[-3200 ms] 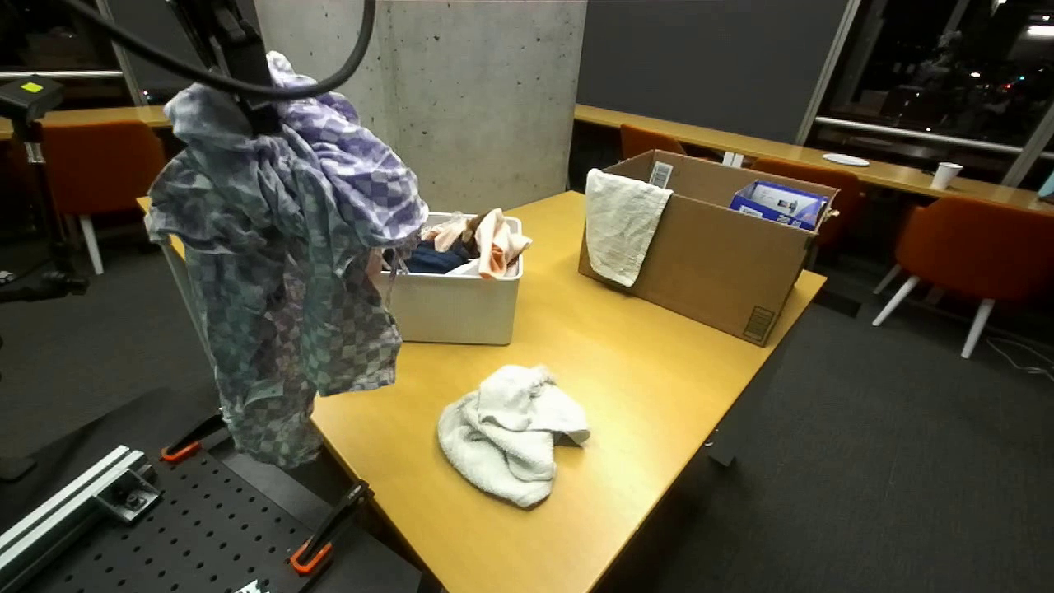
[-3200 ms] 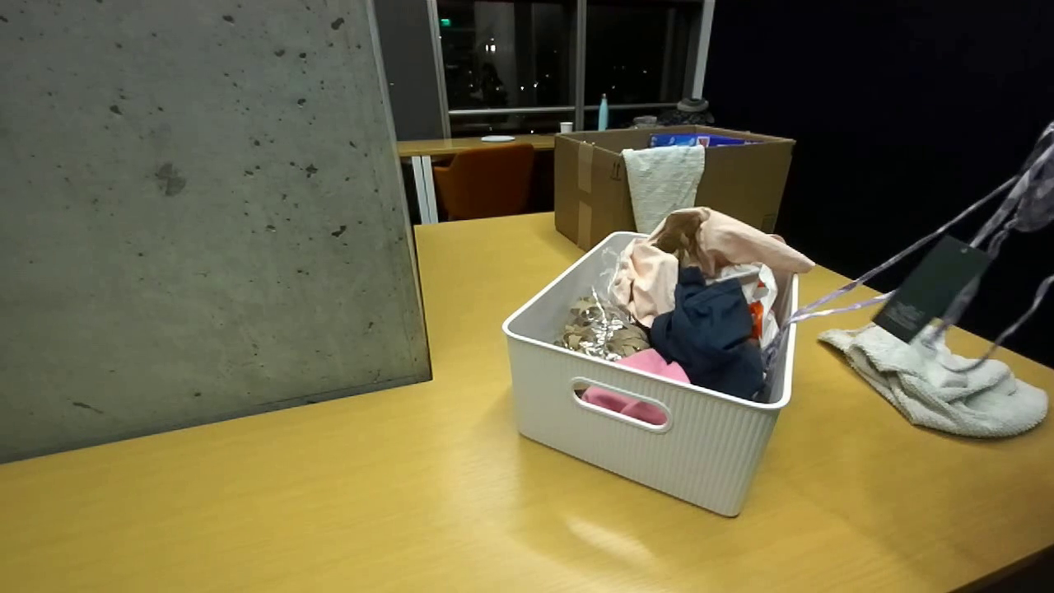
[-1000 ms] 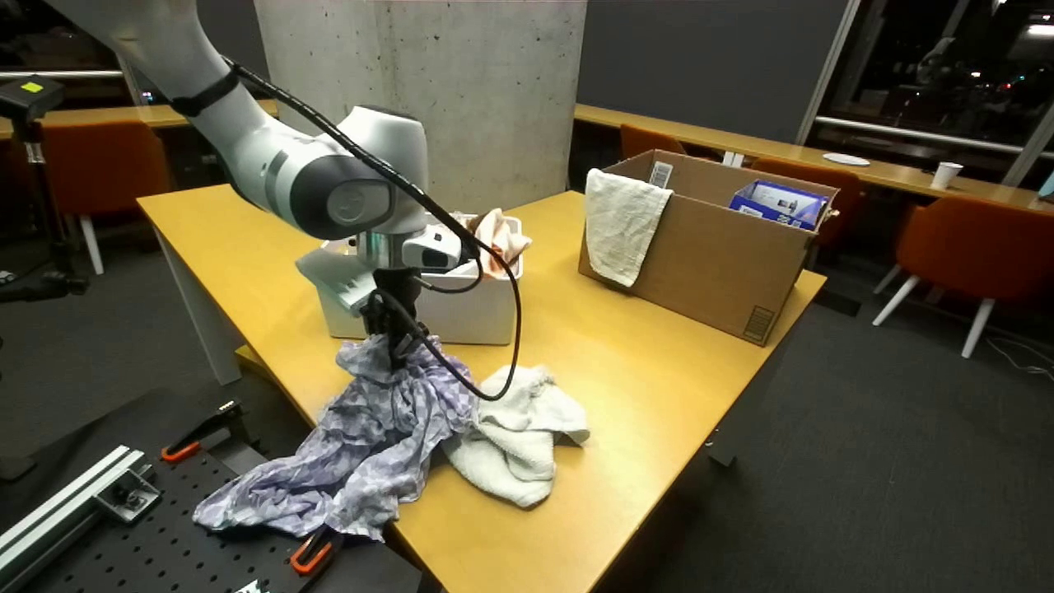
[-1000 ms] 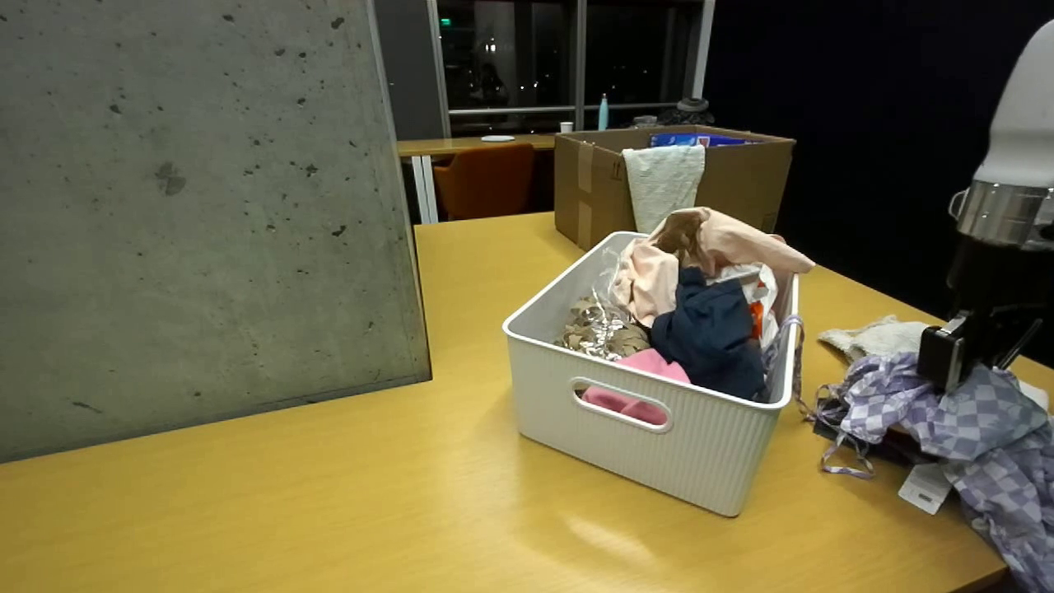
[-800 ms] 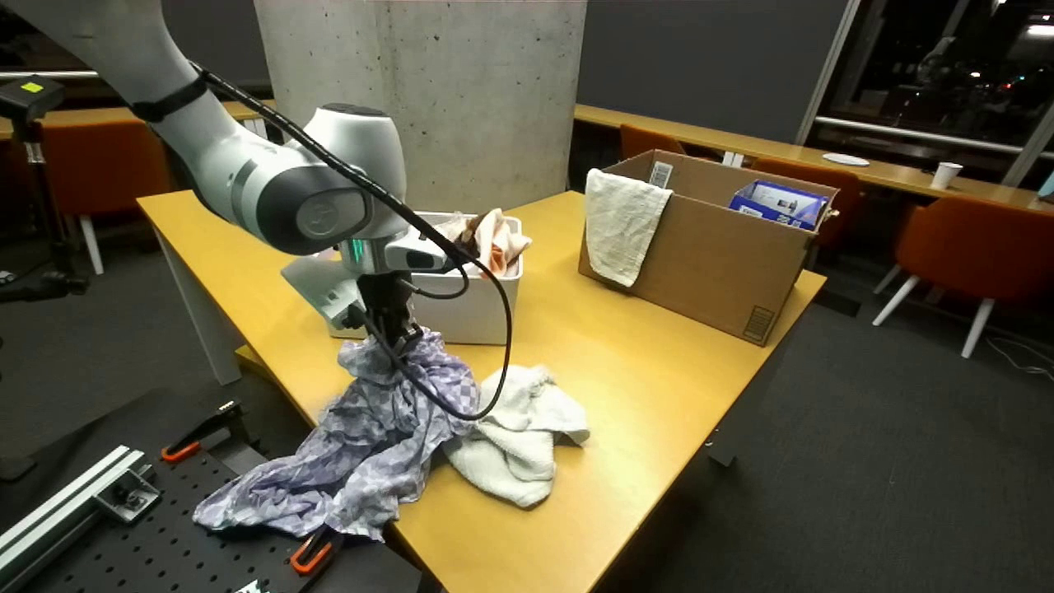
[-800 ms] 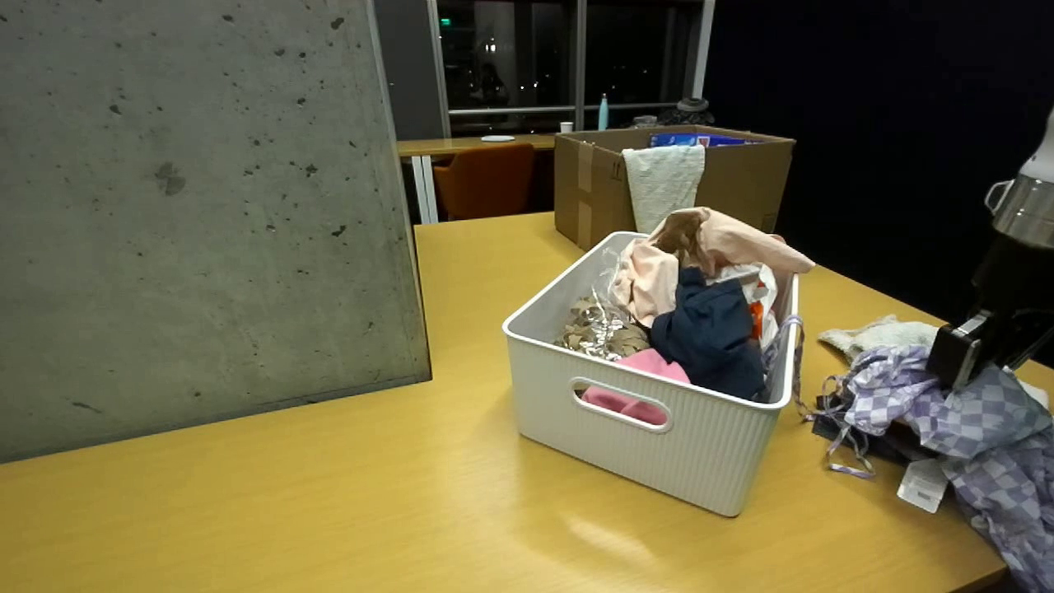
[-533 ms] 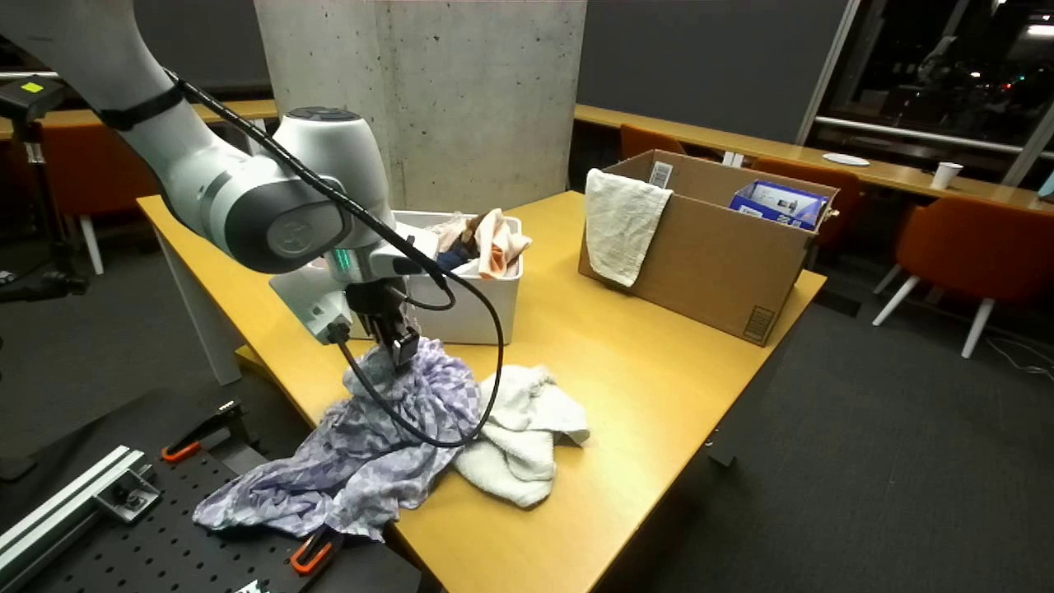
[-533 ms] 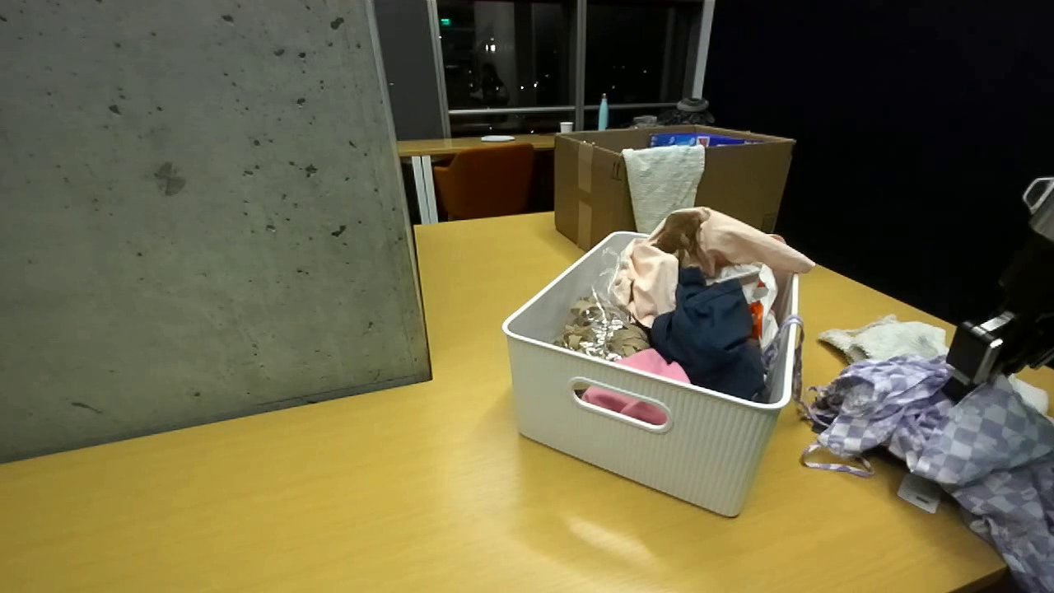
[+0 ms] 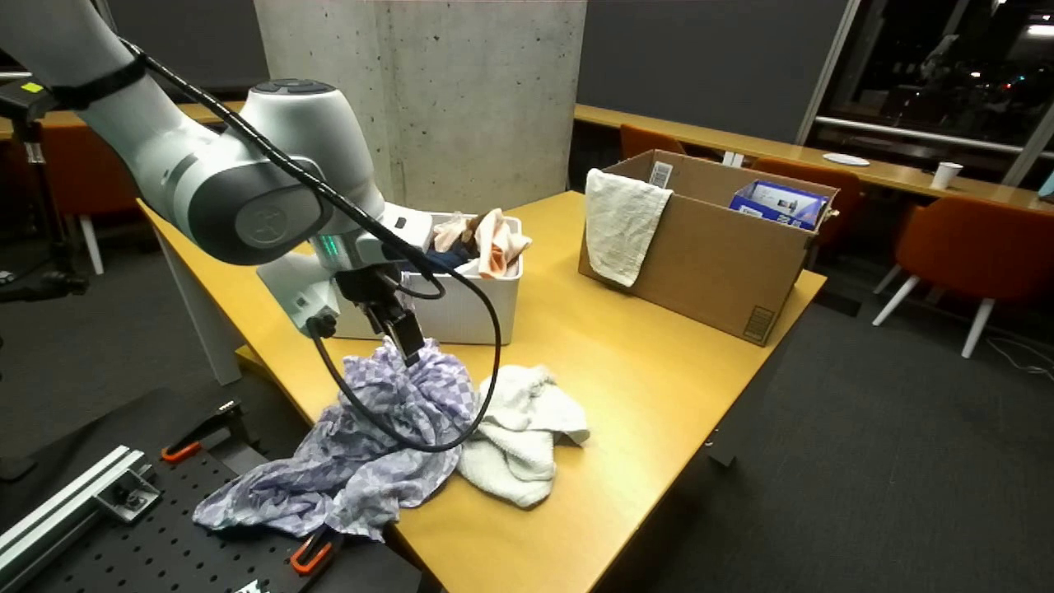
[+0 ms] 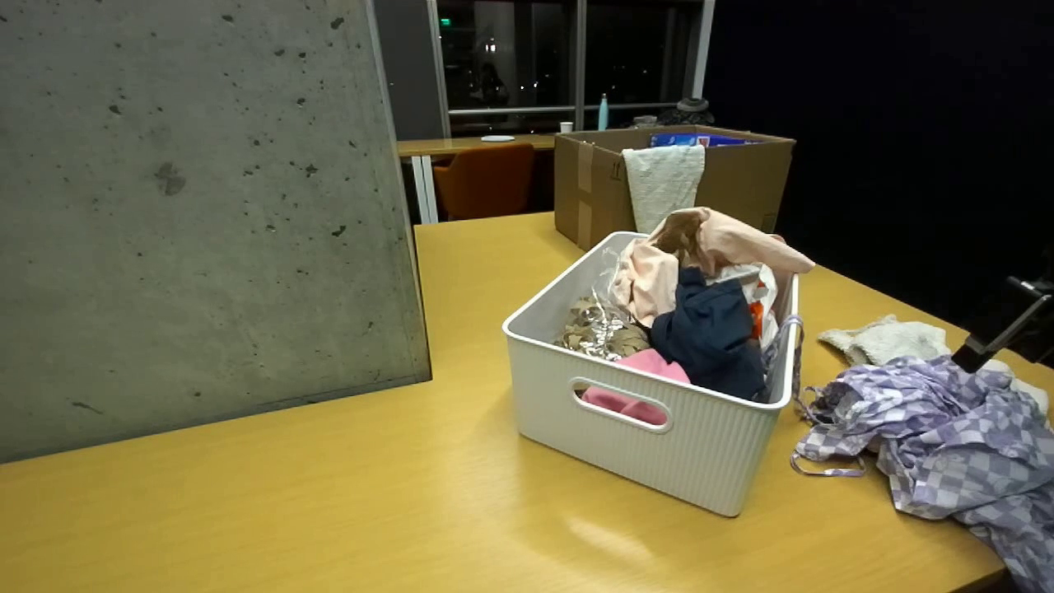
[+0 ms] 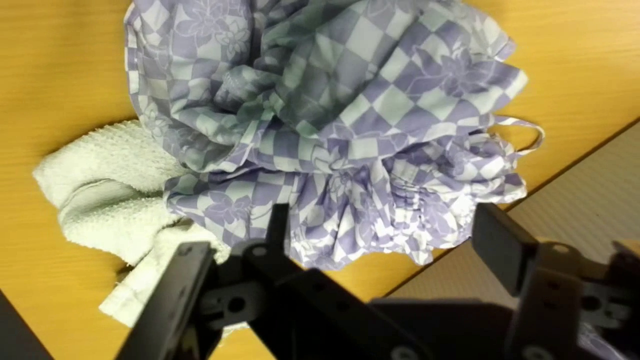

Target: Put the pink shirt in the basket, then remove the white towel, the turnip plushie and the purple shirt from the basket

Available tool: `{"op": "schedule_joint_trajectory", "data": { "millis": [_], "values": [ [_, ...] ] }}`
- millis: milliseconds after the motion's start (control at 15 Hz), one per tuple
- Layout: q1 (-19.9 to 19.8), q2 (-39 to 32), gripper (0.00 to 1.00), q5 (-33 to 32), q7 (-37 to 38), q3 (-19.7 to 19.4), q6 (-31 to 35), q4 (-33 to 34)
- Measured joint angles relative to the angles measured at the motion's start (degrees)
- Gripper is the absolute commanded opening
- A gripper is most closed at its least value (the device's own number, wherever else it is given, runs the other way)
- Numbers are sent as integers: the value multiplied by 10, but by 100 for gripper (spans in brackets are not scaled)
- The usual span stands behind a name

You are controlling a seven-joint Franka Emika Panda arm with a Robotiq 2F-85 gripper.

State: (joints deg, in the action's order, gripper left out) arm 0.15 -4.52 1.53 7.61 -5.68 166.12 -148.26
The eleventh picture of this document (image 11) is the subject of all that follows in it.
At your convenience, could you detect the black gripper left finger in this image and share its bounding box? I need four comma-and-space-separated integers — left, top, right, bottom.
116, 201, 437, 360

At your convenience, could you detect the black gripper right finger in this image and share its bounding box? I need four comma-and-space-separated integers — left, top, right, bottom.
473, 201, 640, 360

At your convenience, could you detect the white terry towel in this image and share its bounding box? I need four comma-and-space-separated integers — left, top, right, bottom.
31, 117, 236, 330

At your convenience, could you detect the purple checkered cloth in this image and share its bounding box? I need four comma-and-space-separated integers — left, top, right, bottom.
122, 0, 549, 271

